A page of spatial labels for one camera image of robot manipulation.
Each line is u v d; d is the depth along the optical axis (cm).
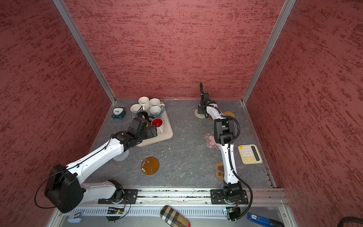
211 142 96
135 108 105
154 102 109
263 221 65
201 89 94
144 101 110
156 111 104
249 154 88
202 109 89
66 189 40
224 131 68
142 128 65
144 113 103
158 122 100
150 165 85
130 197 74
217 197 74
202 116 109
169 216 66
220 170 83
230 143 65
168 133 100
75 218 67
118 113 106
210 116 81
